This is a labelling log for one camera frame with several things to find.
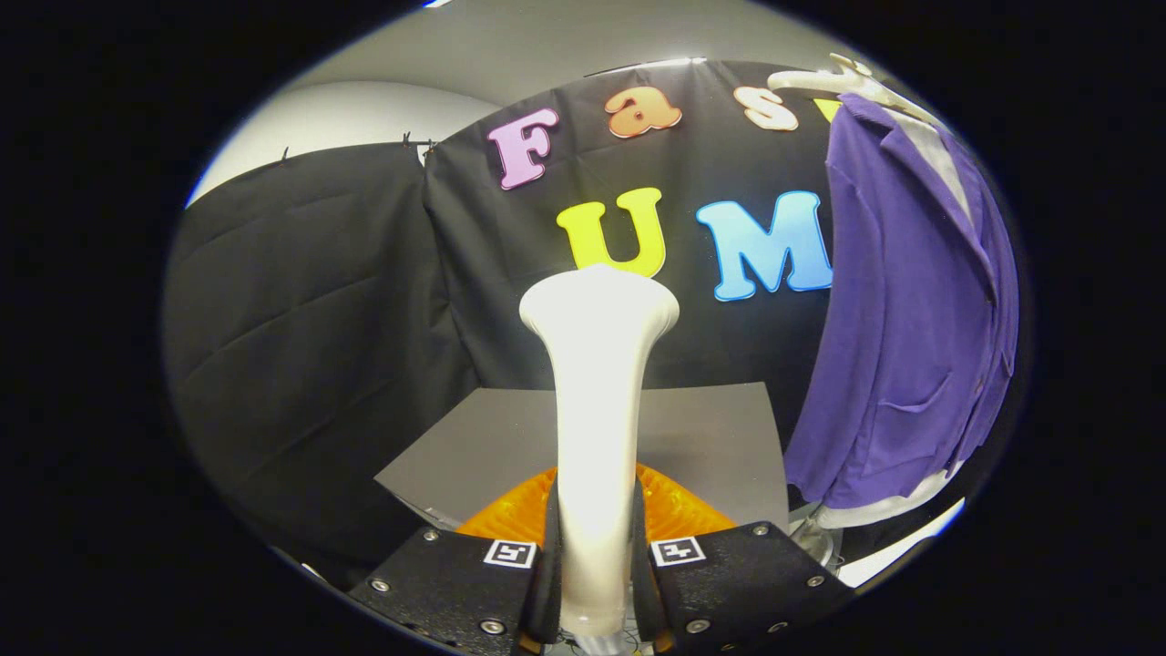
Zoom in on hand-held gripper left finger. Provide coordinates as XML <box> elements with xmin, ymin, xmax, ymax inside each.
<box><xmin>351</xmin><ymin>465</ymin><xmax>564</xmax><ymax>656</ymax></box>

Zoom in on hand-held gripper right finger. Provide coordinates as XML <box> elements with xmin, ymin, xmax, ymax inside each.
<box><xmin>630</xmin><ymin>462</ymin><xmax>857</xmax><ymax>656</ymax></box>

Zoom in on white garment steamer head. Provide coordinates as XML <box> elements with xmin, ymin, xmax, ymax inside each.
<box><xmin>518</xmin><ymin>264</ymin><xmax>681</xmax><ymax>656</ymax></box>

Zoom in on purple corduroy jacket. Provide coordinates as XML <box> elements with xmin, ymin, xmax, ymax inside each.
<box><xmin>783</xmin><ymin>91</ymin><xmax>1021</xmax><ymax>511</ymax></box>

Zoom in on grey cabinet with dark top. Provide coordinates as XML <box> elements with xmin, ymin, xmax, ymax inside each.
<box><xmin>373</xmin><ymin>383</ymin><xmax>792</xmax><ymax>538</ymax></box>

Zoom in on grey stand base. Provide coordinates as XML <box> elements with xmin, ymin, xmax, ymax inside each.
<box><xmin>788</xmin><ymin>506</ymin><xmax>844</xmax><ymax>570</ymax></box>

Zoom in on white mannequin torso form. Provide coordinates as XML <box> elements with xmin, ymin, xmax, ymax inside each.
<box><xmin>815</xmin><ymin>114</ymin><xmax>974</xmax><ymax>531</ymax></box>

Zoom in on white paper sheet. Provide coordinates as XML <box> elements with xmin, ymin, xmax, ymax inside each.
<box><xmin>836</xmin><ymin>497</ymin><xmax>967</xmax><ymax>589</ymax></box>

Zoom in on black backdrop cloth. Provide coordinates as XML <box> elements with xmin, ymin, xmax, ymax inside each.
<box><xmin>164</xmin><ymin>59</ymin><xmax>1003</xmax><ymax>584</ymax></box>

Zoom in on white plastic hanger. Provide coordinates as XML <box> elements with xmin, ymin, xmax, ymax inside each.
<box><xmin>767</xmin><ymin>53</ymin><xmax>939</xmax><ymax>124</ymax></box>

